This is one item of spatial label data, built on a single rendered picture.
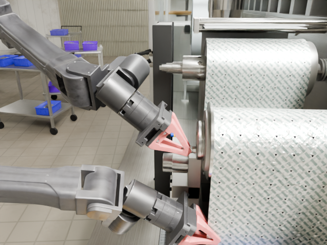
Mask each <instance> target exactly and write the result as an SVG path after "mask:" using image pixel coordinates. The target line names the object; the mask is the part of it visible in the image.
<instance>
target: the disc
mask: <svg viewBox="0 0 327 245"><path fill-rule="evenodd" d="M206 110H209V113H210V158H209V166H208V170H207V171H205V176H206V179H207V180H210V179H211V175H212V170H213V161H214V142H215V124H214V109H213V104H212V102H211V101H209V102H208V104H207V109H206Z"/></svg>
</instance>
